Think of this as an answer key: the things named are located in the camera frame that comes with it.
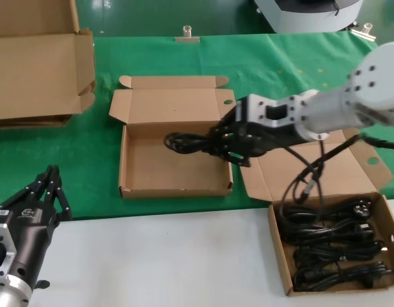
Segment open brown cardboard box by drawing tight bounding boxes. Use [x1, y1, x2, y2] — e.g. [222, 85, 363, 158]
[239, 127, 394, 297]
[107, 75, 239, 201]

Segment white wheeled humanoid robot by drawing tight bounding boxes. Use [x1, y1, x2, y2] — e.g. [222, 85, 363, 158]
[253, 0, 364, 35]

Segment green table cloth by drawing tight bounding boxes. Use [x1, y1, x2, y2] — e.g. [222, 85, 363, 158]
[0, 31, 394, 221]

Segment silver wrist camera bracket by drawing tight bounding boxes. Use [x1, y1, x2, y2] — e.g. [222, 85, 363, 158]
[0, 223, 17, 279]
[234, 94, 319, 129]

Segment black power cord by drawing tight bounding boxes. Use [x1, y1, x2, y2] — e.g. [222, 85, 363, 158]
[164, 132, 217, 157]
[280, 197, 377, 224]
[281, 222, 375, 246]
[292, 260, 393, 292]
[292, 238, 387, 262]

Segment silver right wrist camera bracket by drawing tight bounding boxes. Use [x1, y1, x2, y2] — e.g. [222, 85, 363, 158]
[234, 94, 319, 129]

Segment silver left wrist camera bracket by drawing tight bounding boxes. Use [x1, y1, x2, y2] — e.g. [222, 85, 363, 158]
[0, 223, 17, 279]

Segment large open cardboard box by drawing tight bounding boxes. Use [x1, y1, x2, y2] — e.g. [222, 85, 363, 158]
[0, 79, 97, 125]
[0, 0, 97, 121]

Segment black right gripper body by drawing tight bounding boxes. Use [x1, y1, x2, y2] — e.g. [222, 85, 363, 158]
[237, 121, 306, 158]

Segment silver binder clip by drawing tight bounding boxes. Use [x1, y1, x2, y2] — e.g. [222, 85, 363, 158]
[175, 25, 200, 43]
[350, 22, 376, 41]

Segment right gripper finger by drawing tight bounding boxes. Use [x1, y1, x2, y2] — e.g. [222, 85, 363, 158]
[208, 107, 246, 145]
[212, 141, 252, 168]

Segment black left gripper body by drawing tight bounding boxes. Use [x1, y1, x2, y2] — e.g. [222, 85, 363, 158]
[4, 200, 61, 285]

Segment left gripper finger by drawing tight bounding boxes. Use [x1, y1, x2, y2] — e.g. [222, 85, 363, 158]
[0, 164, 54, 209]
[45, 164, 74, 222]

